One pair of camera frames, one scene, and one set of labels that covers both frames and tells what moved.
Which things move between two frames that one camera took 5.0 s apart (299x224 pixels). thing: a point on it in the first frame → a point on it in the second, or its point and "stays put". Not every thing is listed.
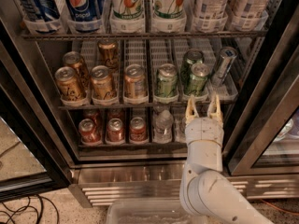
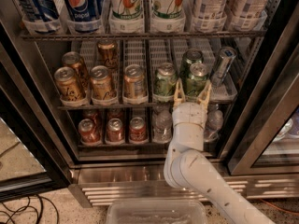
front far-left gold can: (68, 85) stays put
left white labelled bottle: (210, 7) stays put
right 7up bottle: (169, 9) stays put
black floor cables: (24, 207) stays put
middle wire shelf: (139, 107) stays put
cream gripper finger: (214, 110) → (205, 96)
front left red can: (90, 133) stays put
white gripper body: (204, 130) → (189, 116)
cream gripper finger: (192, 111) → (179, 94)
